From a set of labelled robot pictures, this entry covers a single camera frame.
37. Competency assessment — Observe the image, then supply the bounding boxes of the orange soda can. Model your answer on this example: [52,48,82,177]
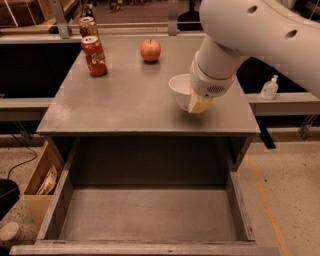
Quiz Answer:
[79,16,99,37]
[81,36,107,77]

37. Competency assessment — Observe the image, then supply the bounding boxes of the grey metal railing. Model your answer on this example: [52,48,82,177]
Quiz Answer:
[0,0,201,37]

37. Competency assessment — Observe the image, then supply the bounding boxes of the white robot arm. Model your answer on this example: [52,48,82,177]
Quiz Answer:
[188,0,320,113]

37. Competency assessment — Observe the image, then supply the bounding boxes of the round white lid container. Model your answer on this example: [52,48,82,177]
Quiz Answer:
[0,222,22,249]

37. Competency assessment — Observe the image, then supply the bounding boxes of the open grey drawer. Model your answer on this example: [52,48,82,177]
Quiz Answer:
[11,136,280,256]

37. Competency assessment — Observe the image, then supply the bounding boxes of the clear sanitizer bottle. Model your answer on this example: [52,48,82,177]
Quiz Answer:
[260,75,278,100]

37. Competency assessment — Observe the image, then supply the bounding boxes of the grey side bench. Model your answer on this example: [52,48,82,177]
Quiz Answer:
[247,92,320,116]

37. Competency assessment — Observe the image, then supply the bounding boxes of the white ceramic bowl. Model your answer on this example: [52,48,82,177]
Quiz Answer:
[168,73,193,111]

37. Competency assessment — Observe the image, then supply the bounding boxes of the wooden crate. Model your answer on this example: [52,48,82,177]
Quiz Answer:
[22,142,64,229]

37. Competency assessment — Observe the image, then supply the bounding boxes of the orange soda can rear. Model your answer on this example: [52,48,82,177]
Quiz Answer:
[79,16,99,37]

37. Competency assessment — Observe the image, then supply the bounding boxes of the black floor cable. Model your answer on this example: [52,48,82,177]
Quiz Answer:
[6,121,39,181]

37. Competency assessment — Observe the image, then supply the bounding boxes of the yellow snack bag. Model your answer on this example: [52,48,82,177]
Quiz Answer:
[37,165,58,195]

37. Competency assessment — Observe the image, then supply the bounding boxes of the red apple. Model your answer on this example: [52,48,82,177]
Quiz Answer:
[140,38,161,62]

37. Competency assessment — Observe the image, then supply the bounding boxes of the orange soda can front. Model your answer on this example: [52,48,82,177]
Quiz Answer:
[81,36,107,77]

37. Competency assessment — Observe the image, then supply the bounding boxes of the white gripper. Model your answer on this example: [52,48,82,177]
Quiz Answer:
[188,53,235,114]

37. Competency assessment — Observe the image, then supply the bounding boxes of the black round object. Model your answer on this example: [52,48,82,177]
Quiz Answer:
[0,179,20,220]

